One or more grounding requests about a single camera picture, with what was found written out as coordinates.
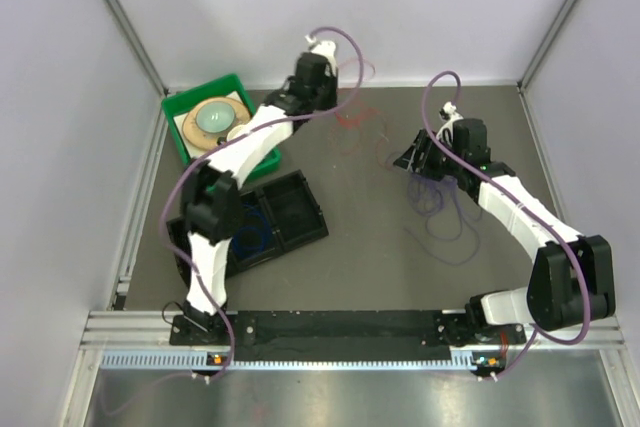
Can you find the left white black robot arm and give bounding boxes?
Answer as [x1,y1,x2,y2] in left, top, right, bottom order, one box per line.
[180,41,338,344]

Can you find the green plastic bin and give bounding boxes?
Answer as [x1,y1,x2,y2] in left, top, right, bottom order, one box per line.
[161,74,258,166]

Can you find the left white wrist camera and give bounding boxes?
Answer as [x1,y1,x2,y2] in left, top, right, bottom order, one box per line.
[305,34,338,77]

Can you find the left aluminium corner post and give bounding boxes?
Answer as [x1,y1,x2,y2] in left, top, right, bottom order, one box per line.
[103,0,169,97]

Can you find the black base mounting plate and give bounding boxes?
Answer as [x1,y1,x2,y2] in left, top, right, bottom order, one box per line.
[168,309,532,361]

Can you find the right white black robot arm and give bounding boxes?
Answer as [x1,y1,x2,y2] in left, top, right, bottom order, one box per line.
[393,119,616,343]

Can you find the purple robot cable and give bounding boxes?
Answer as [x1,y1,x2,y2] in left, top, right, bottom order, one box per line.
[163,26,366,388]
[421,70,594,382]

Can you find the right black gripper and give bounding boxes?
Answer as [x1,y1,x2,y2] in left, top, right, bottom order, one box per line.
[393,129,464,182]

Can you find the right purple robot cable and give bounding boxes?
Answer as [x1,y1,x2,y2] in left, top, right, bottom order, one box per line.
[421,70,594,382]

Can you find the right aluminium corner post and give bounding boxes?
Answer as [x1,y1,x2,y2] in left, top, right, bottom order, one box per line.
[517,0,580,92]

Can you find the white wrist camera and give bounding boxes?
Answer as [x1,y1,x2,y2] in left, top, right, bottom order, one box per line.
[436,102,464,145]
[305,34,338,77]

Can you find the white slotted cable duct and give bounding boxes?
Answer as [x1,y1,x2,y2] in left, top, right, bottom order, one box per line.
[100,350,504,372]

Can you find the black mug with beige inside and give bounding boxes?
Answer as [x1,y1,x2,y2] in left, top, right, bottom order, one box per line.
[216,124,250,145]

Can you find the wooden round plate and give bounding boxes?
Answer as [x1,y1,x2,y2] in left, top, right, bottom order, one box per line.
[181,95,253,150]

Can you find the aluminium frame rail front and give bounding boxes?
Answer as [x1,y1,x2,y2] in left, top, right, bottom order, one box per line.
[80,311,625,351]

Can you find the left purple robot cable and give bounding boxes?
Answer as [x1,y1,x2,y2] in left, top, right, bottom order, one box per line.
[163,26,366,388]

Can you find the aluminium corner post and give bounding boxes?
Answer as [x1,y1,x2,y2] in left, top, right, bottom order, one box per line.
[103,0,169,97]
[517,0,580,92]

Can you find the blue thin wire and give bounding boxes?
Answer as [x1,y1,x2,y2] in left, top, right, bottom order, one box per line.
[232,203,274,261]

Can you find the black two-compartment tray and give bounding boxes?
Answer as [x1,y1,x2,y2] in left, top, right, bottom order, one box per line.
[166,170,330,291]

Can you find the red thin wire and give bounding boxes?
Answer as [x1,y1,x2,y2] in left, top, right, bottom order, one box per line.
[327,57,401,171]

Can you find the purple thin wire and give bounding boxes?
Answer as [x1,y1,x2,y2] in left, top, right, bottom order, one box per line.
[403,174,485,267]

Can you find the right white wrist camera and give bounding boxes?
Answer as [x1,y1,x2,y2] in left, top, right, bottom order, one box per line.
[436,102,464,145]

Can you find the teal glass bowl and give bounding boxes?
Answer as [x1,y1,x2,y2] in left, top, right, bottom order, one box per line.
[195,100,236,134]

